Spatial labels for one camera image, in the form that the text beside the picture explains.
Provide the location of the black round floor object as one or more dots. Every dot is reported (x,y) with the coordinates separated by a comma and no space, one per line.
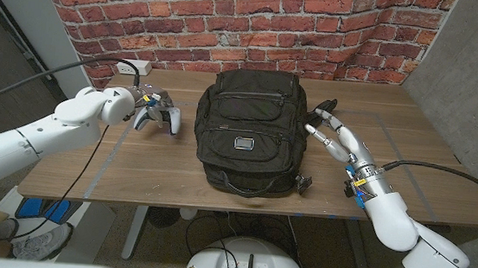
(163,217)

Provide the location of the blue black floor pad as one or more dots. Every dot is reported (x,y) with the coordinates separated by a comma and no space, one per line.
(33,208)

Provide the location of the white robot torso base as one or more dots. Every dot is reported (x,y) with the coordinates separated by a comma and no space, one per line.
(210,261)

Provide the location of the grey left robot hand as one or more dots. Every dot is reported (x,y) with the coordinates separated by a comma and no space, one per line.
(157,98)

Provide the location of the red brick print backdrop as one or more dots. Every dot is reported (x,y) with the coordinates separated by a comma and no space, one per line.
(231,20)

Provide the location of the white power strip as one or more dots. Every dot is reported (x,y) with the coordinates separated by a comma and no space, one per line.
(129,69)

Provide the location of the white black game controller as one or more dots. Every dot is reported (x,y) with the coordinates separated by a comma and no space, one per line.
(175,120)

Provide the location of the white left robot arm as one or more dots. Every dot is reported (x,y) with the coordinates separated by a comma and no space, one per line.
(25,145)

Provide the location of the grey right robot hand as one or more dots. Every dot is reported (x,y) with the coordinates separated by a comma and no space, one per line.
(353,146)

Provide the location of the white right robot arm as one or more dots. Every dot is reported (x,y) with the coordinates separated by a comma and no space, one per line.
(391,225)

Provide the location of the grey sneaker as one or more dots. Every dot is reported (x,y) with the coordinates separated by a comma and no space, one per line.
(43,242)
(7,228)

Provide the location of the grey table leg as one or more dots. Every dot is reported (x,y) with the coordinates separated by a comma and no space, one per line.
(359,248)

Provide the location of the black backpack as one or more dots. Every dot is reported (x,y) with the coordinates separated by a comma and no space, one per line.
(251,117)

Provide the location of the white table leg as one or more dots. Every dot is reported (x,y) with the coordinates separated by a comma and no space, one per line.
(134,233)

